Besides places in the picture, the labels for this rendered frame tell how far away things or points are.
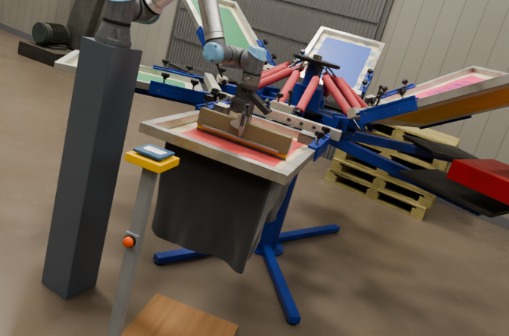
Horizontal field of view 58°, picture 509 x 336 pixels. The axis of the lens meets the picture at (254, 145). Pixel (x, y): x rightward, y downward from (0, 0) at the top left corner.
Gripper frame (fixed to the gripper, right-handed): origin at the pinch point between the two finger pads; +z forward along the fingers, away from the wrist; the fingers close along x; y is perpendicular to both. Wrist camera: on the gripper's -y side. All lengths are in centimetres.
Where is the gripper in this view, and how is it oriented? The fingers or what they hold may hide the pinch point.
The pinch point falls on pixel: (243, 133)
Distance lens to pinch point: 188.8
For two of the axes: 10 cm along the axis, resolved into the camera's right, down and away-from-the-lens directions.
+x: -3.1, 1.6, -9.4
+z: -2.3, 9.4, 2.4
